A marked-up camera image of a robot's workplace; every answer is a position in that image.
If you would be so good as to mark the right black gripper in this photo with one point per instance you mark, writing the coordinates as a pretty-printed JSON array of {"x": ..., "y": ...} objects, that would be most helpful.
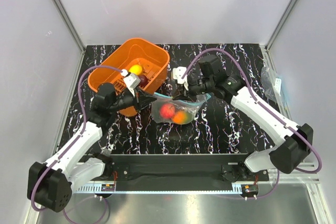
[{"x": 180, "y": 96}]

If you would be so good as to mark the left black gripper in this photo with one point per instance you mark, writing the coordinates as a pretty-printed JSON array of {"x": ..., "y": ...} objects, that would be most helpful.
[{"x": 142, "y": 100}]

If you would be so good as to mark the red strawberry toy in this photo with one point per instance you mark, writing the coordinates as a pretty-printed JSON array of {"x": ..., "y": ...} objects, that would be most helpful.
[{"x": 167, "y": 110}]

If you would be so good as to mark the clear zip top bag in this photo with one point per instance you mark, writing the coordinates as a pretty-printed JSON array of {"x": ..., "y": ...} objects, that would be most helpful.
[{"x": 190, "y": 107}]

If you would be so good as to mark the green orange mango toy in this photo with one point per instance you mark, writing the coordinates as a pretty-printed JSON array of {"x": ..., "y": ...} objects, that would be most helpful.
[{"x": 181, "y": 117}]

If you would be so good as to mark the orange plastic basket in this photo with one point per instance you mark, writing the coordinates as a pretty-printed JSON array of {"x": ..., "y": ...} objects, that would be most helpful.
[{"x": 136, "y": 51}]

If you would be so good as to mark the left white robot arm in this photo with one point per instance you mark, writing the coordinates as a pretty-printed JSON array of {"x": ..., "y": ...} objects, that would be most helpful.
[{"x": 51, "y": 183}]

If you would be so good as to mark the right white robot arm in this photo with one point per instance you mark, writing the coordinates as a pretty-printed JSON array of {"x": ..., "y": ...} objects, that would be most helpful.
[{"x": 292, "y": 142}]

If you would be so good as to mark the spare clear plastic bag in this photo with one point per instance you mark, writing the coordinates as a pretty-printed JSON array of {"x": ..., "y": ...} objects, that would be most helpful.
[{"x": 273, "y": 85}]

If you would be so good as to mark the dark purple plum toy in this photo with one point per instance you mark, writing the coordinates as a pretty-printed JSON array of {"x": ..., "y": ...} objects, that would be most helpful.
[{"x": 143, "y": 80}]

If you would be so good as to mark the yellow orange fruit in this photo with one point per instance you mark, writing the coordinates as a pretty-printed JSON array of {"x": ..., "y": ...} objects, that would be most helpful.
[{"x": 136, "y": 69}]

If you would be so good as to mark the black marble pattern mat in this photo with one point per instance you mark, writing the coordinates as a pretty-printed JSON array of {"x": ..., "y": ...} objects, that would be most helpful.
[{"x": 217, "y": 128}]

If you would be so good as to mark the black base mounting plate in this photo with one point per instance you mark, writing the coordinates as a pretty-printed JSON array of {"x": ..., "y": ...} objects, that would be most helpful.
[{"x": 174, "y": 173}]

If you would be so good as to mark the left aluminium corner post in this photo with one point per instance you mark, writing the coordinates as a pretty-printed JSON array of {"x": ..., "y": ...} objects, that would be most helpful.
[{"x": 69, "y": 24}]

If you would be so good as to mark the aluminium corner post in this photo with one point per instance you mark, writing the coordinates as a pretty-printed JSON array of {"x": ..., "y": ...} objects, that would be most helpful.
[
  {"x": 69, "y": 24},
  {"x": 286, "y": 14}
]

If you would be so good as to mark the right aluminium corner post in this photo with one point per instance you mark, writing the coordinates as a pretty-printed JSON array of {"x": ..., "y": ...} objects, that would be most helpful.
[{"x": 286, "y": 14}]

